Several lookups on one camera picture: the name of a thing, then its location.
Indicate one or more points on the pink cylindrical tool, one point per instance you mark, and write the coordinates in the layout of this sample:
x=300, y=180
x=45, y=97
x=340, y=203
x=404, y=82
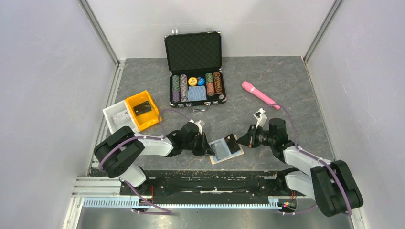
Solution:
x=251, y=89

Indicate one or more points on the right aluminium frame post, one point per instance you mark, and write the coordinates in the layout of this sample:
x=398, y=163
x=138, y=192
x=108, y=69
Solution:
x=322, y=30

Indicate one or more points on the white VIP card in bin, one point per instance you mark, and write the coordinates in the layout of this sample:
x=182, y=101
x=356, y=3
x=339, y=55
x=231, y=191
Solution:
x=121, y=117

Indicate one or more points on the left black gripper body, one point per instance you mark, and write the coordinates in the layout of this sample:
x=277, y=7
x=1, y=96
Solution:
x=197, y=144

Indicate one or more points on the yellow dealer button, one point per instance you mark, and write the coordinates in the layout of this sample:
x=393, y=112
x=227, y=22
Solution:
x=192, y=81

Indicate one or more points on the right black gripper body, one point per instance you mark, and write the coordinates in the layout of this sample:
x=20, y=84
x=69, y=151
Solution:
x=258, y=137

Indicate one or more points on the green red chip stack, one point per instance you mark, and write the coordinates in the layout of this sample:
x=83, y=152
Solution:
x=209, y=84

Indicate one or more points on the left aluminium frame post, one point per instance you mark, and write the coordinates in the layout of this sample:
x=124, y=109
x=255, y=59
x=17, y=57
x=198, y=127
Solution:
x=99, y=31

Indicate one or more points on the blue dealer button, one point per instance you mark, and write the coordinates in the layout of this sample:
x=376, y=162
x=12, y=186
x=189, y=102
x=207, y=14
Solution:
x=201, y=81

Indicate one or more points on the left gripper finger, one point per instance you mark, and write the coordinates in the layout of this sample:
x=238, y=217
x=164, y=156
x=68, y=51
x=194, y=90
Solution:
x=206, y=145
x=203, y=152

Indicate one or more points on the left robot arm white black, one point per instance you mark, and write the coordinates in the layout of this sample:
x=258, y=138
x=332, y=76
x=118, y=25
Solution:
x=117, y=153

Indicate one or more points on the black poker chip case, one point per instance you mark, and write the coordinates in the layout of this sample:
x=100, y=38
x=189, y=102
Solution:
x=195, y=54

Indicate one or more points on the blue playing card deck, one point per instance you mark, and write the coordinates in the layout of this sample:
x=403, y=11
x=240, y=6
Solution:
x=197, y=93

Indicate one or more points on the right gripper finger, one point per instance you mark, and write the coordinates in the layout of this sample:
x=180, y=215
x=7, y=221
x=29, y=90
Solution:
x=247, y=144
x=245, y=138

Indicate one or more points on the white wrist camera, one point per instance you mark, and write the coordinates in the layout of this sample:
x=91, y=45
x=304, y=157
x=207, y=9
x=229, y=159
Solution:
x=260, y=117
x=199, y=124

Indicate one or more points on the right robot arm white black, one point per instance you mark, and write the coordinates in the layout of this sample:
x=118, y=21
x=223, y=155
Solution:
x=329, y=183

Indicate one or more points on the white plastic bin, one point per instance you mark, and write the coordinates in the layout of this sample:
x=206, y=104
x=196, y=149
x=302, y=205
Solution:
x=113, y=109

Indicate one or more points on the orange brown chip stack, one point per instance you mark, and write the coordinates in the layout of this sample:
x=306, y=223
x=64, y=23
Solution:
x=218, y=88

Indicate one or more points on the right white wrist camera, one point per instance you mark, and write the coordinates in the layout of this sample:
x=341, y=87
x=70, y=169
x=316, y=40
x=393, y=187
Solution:
x=260, y=117

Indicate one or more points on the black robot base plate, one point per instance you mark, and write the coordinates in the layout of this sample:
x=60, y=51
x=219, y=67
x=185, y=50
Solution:
x=212, y=186

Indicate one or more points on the green purple chip stack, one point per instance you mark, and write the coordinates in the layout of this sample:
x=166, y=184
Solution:
x=175, y=89

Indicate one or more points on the black VIP card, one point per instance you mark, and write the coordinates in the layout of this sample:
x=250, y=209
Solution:
x=232, y=145
x=142, y=108

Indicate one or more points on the blue tan chip stack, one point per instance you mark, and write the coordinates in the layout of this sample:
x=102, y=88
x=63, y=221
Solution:
x=183, y=88

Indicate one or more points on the white toothed cable rail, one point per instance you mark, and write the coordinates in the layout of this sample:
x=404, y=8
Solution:
x=138, y=204

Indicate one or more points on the yellow plastic bin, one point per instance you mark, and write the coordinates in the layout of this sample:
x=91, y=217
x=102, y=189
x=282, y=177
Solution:
x=148, y=119

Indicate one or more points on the aluminium frame post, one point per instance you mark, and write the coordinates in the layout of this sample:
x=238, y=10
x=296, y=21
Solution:
x=99, y=31
x=322, y=30

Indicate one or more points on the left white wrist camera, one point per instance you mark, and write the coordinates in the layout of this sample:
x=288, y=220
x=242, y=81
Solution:
x=199, y=124

